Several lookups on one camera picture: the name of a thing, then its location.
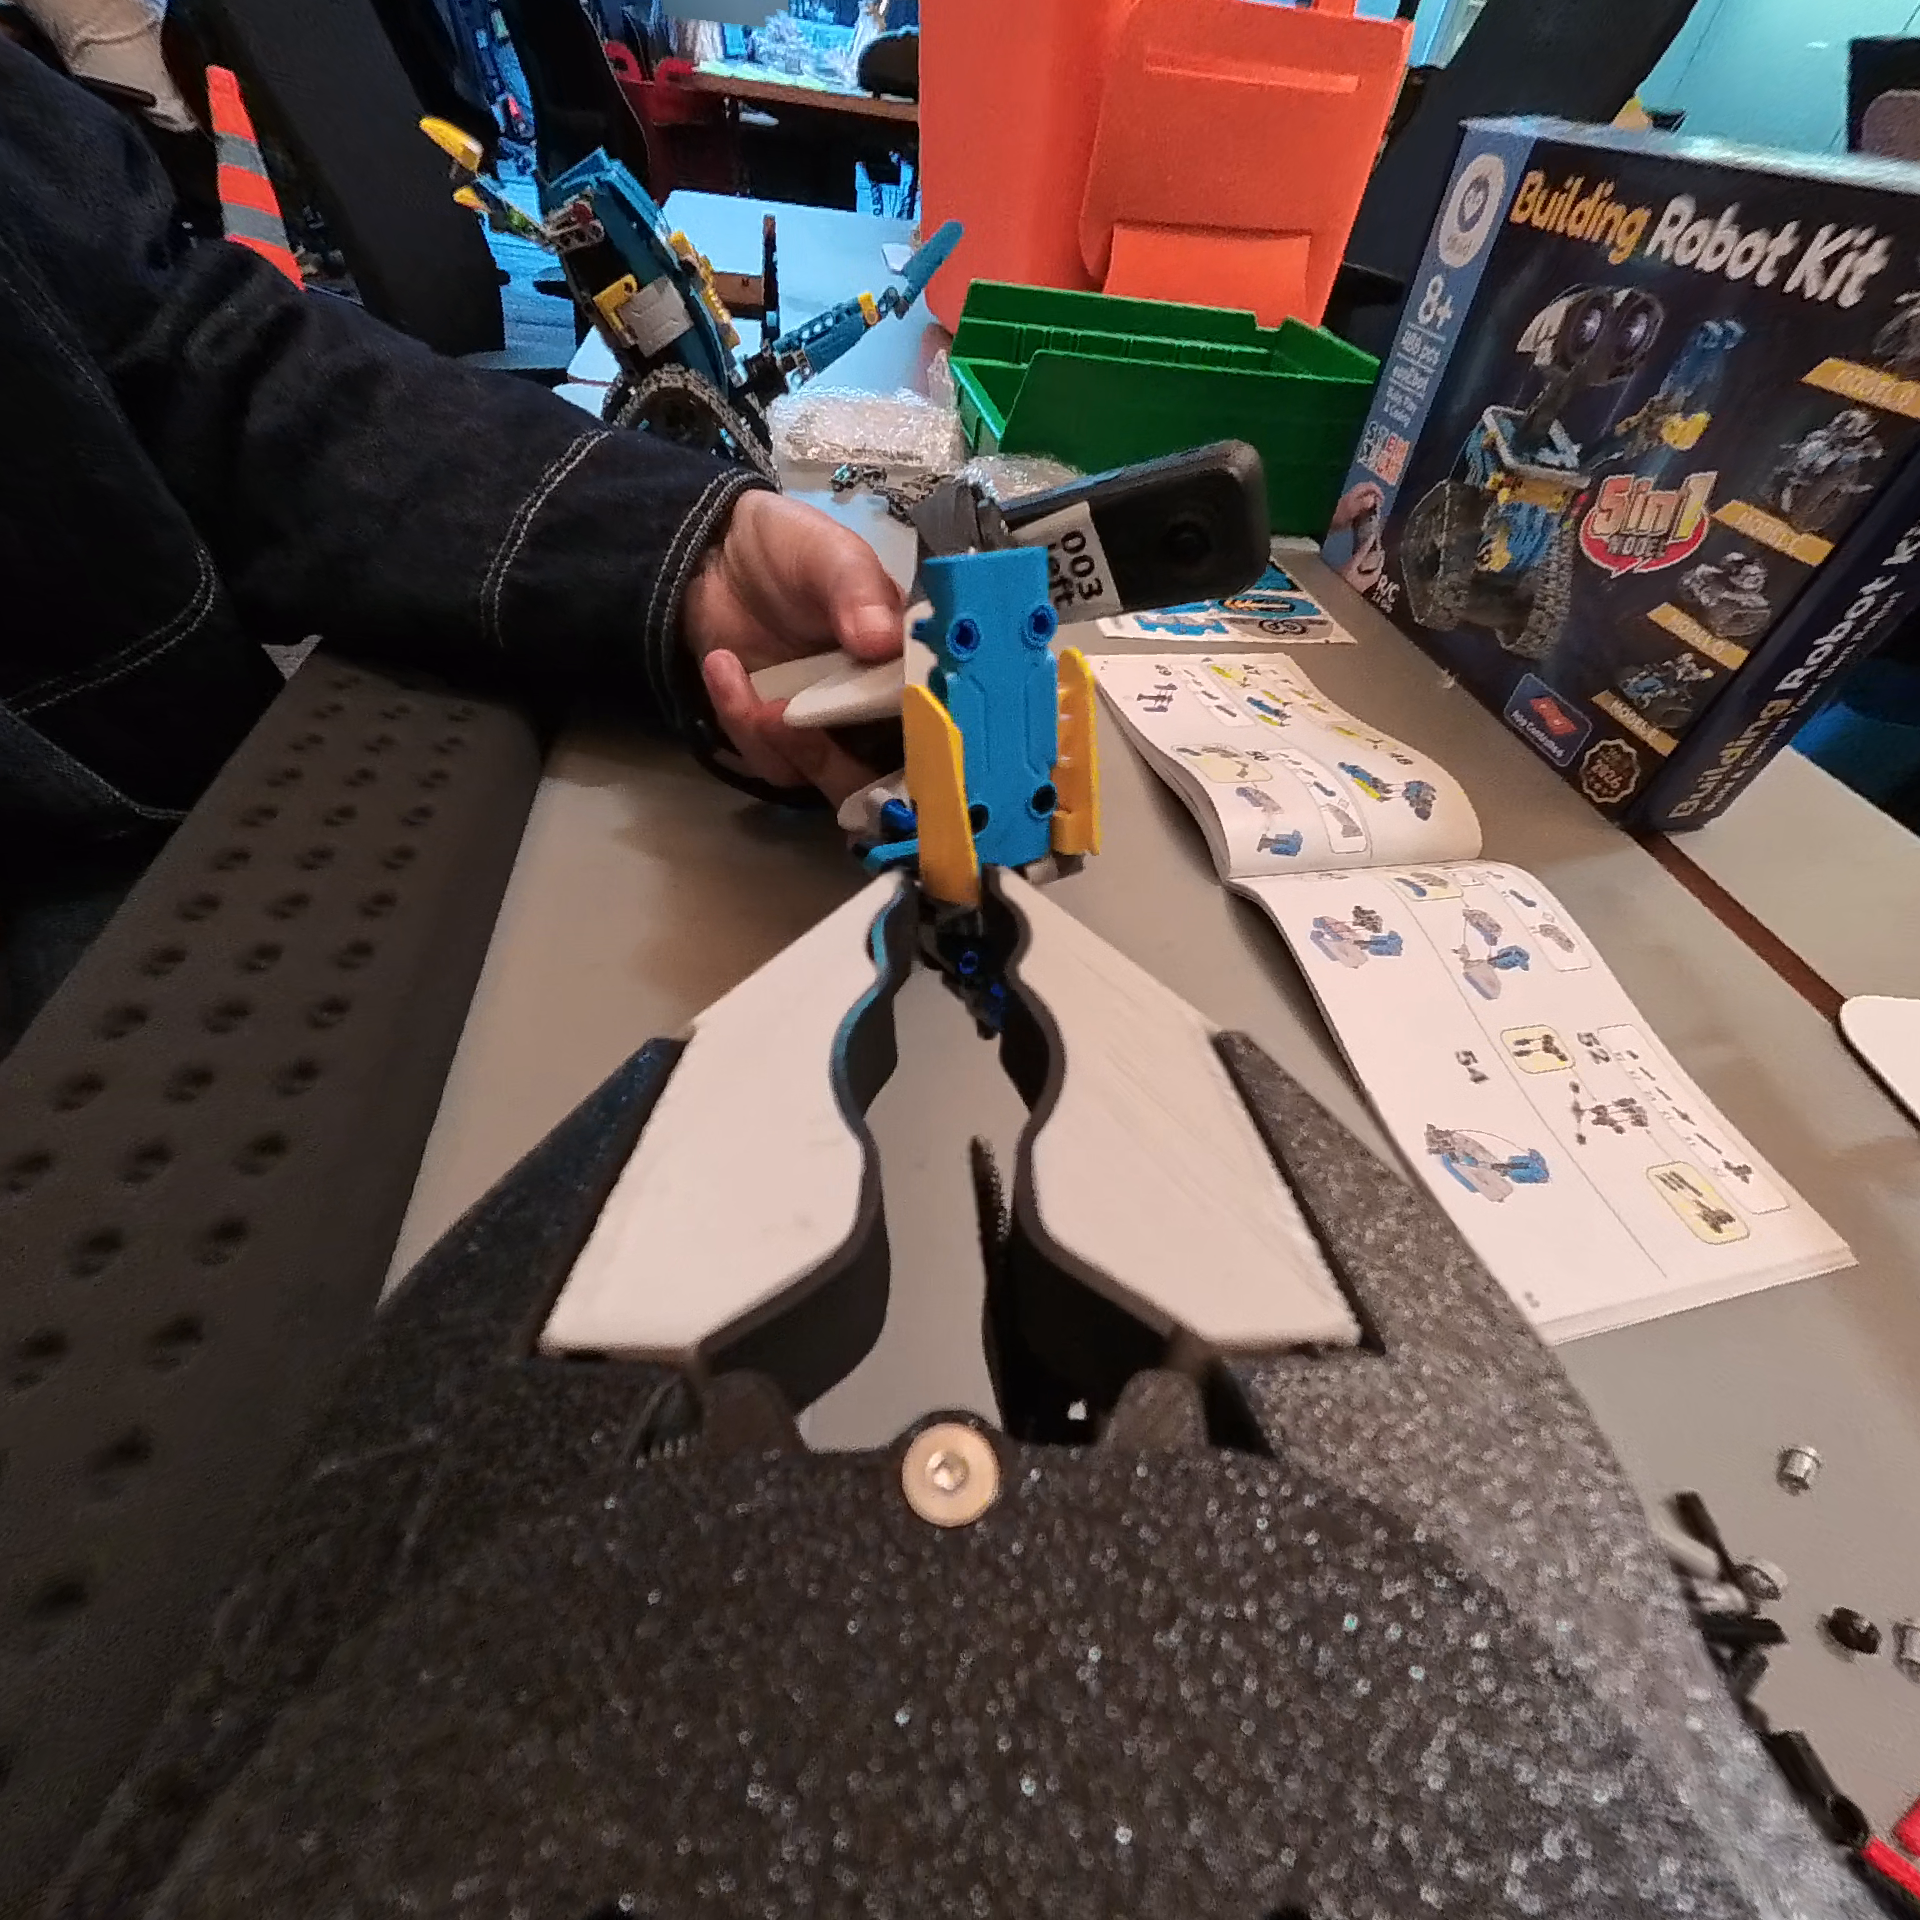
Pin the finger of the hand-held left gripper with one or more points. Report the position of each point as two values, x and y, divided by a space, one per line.
868 812
841 691

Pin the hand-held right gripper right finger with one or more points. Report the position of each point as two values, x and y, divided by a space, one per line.
1186 1186

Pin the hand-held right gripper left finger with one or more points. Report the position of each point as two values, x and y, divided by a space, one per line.
708 1186

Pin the yellow and blue brick assembly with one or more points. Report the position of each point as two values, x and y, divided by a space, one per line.
991 706

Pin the person's left forearm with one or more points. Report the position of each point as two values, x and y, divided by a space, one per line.
377 451

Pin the grey desk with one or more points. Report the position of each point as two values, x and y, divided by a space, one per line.
674 900

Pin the person's left hand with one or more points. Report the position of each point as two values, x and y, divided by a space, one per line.
783 585

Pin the green plastic bin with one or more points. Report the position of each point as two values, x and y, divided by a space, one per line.
1140 389

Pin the blue sticker sheet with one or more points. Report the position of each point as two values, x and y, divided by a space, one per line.
1276 611

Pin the clear plastic bag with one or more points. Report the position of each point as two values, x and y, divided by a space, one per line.
864 430

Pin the open instruction booklet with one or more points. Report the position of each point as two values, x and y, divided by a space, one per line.
1501 1079

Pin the orange felt bag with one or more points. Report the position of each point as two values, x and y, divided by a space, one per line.
1050 133

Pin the blue and yellow toy model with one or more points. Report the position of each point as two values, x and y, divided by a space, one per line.
632 284

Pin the dark blue toy kit box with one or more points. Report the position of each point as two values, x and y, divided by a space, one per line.
1651 451

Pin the pile of loose building pieces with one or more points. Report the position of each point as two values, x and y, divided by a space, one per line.
1743 1628

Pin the blue plastic bin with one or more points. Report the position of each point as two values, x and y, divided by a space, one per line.
1868 711

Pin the person's dark jacket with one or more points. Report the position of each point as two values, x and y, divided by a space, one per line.
90 781

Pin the orange traffic cone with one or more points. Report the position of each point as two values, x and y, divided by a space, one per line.
249 180

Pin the person's white shirt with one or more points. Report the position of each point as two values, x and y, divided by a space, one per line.
106 42

